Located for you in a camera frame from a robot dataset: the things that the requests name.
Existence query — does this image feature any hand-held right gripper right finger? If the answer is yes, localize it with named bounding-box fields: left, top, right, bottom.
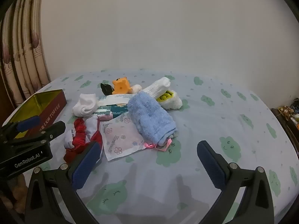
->
left=197, top=141, right=275, bottom=224

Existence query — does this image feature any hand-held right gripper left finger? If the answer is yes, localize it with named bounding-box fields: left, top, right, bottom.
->
left=23, top=142, right=103, bottom=224

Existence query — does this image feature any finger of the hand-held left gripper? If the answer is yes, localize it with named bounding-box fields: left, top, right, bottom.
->
left=0, top=115, right=41, bottom=140
left=0, top=121, right=66, bottom=148

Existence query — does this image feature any gold metal tray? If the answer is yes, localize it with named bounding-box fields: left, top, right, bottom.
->
left=1, top=89, right=68, bottom=139

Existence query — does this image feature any red cloth pouch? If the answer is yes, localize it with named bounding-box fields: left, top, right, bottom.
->
left=63, top=116, right=103, bottom=165

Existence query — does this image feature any white knit glove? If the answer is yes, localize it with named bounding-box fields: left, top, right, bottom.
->
left=72, top=93, right=100, bottom=117

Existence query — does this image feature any floral print sachet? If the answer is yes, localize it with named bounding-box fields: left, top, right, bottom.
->
left=100, top=115, right=146, bottom=161

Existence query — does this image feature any pink ribbon bow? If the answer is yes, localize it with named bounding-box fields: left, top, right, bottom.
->
left=142, top=138, right=173, bottom=152

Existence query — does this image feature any dark patterned pouch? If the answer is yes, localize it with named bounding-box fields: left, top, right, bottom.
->
left=100, top=82, right=115, bottom=96

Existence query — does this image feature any white and teal wipes pack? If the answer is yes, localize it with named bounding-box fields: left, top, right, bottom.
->
left=95, top=93, right=136, bottom=122

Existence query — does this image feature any white fluffy plush toy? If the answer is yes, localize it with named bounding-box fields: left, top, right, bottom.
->
left=156, top=89, right=183, bottom=110

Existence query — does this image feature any blue fluffy towel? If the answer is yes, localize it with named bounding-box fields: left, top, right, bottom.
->
left=127, top=91, right=179, bottom=147

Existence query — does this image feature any orange plush toy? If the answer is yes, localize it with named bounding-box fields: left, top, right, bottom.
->
left=112, top=77, right=142, bottom=95

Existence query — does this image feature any beige patterned curtain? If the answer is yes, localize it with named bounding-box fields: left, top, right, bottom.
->
left=0, top=0, right=52, bottom=112

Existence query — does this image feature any cluttered side table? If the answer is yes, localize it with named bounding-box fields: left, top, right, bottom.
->
left=271, top=98, right=299, bottom=150

